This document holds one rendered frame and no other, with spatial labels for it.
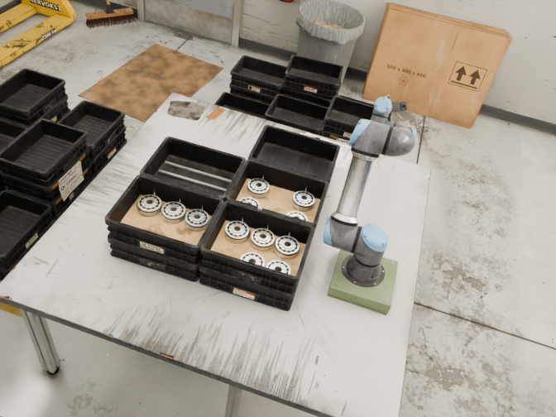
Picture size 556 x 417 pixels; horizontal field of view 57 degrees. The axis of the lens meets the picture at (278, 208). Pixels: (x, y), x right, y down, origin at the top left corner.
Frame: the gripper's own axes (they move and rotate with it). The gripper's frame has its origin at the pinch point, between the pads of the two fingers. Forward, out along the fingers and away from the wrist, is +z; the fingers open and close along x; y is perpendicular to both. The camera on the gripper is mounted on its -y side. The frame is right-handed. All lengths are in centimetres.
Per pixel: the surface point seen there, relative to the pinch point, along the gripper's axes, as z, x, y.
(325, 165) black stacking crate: -18.5, 26.2, 32.3
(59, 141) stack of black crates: -20, 4, 186
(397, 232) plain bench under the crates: -22, 61, -2
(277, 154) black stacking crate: -23, 19, 56
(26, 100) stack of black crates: -3, -24, 221
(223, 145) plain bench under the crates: -11, 12, 89
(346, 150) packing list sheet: 17.0, 19.3, 25.9
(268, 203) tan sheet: -52, 42, 54
